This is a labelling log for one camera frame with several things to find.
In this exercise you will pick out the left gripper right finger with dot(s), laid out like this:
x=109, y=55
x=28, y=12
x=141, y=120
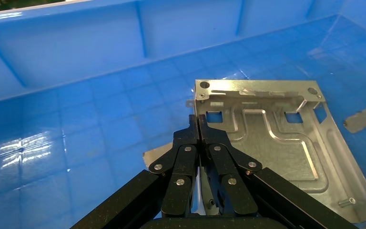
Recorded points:
x=224, y=158

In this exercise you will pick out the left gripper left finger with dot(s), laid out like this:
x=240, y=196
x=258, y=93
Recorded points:
x=183, y=158

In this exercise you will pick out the stamped metal bracket plate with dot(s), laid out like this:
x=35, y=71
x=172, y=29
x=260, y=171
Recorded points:
x=281, y=151

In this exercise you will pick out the grey tape strip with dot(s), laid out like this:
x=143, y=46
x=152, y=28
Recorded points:
x=361, y=119
x=153, y=154

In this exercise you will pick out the blue plastic bin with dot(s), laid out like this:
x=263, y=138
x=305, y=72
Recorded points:
x=75, y=126

